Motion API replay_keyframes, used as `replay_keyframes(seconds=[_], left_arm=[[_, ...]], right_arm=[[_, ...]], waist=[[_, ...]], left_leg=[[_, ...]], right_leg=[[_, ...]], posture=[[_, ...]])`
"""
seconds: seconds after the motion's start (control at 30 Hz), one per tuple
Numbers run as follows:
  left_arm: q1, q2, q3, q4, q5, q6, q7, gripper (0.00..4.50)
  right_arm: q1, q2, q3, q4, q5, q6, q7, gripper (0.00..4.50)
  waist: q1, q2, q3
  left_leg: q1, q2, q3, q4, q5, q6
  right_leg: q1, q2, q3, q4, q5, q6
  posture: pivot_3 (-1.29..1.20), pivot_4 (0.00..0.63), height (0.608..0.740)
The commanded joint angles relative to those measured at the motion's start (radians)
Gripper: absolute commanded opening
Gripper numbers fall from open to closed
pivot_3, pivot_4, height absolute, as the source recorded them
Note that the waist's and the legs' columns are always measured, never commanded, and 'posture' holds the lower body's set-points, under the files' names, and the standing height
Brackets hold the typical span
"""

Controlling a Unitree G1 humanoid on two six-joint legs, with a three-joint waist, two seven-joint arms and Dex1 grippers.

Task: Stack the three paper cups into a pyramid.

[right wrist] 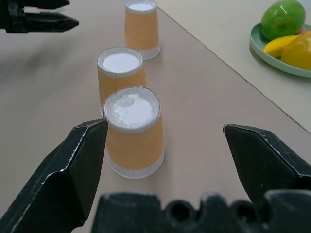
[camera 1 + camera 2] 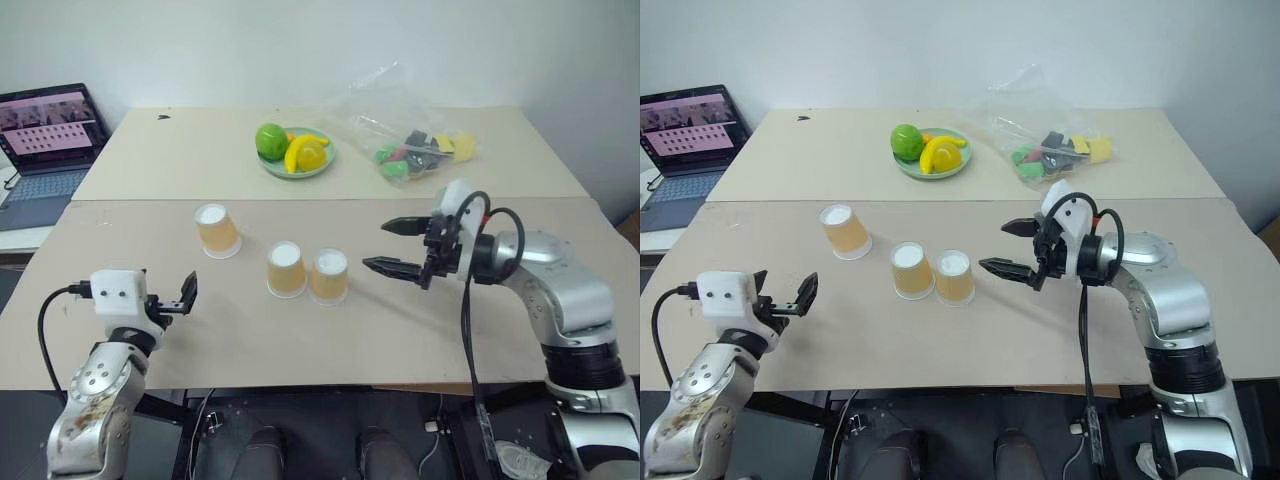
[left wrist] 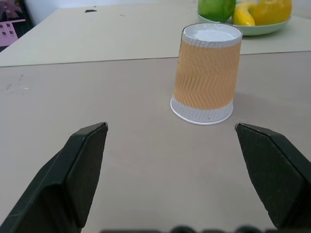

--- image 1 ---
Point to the light green plate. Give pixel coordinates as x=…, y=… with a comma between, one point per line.
x=274, y=64

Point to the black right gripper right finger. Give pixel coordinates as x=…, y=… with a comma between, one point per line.
x=262, y=160

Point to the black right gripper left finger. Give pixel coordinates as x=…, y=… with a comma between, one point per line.
x=63, y=184

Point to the orange ribbed paper cup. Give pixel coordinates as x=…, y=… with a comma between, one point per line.
x=142, y=29
x=114, y=80
x=136, y=150

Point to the yellow toy banana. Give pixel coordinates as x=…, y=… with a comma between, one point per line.
x=277, y=46

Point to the yellow toy pepper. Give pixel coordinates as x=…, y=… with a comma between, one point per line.
x=298, y=54

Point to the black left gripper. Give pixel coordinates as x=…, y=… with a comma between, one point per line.
x=12, y=17

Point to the green toy fruit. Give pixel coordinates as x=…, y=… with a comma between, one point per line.
x=281, y=19

